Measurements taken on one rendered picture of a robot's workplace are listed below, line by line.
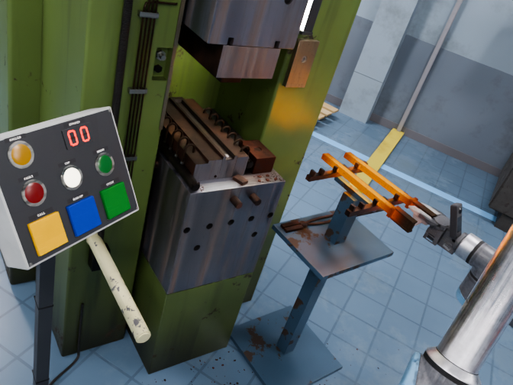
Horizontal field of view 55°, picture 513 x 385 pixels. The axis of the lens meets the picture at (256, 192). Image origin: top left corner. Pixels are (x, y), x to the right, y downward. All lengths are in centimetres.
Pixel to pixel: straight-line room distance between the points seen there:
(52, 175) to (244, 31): 63
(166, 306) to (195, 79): 87
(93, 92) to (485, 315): 117
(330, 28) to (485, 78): 332
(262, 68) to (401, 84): 367
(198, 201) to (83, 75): 50
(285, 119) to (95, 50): 77
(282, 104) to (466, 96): 339
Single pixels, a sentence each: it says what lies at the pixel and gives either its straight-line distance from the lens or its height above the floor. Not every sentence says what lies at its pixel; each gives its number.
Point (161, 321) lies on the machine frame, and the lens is 191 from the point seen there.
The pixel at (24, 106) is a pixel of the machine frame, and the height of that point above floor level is 89.
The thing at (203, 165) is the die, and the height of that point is 97.
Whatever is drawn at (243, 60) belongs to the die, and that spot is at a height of 132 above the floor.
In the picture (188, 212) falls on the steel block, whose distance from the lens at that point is 156.
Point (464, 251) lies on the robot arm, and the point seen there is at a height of 94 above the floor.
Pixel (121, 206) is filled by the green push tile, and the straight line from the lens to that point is 128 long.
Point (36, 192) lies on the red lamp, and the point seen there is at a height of 109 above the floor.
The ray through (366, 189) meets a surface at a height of 96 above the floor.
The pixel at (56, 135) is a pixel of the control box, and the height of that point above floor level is 118.
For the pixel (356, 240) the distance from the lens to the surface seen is 199.
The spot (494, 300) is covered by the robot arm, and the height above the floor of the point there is 108.
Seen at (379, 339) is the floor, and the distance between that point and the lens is 268.
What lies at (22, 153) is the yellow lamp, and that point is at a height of 117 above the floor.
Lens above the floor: 177
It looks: 32 degrees down
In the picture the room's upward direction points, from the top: 18 degrees clockwise
